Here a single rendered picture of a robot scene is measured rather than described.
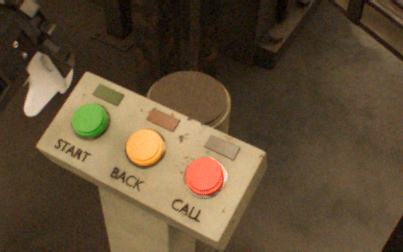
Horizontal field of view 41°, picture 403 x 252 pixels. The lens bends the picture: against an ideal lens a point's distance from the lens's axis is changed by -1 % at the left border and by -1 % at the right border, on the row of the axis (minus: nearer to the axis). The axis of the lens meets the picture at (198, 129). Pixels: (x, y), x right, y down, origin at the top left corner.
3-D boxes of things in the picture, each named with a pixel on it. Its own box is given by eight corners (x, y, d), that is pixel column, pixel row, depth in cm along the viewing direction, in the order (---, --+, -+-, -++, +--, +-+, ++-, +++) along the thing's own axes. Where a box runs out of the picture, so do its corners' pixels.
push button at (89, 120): (88, 103, 63) (83, 96, 62) (116, 117, 62) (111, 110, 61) (70, 132, 62) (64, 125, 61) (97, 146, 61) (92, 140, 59)
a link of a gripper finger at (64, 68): (35, 68, 49) (-13, 11, 41) (46, 53, 49) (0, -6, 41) (76, 86, 47) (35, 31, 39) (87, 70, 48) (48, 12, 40)
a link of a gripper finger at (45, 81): (34, 129, 52) (-15, 83, 43) (67, 79, 53) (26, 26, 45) (59, 141, 51) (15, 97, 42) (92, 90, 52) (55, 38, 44)
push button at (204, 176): (199, 156, 59) (196, 150, 57) (231, 171, 58) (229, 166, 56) (180, 187, 58) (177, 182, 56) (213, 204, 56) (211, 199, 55)
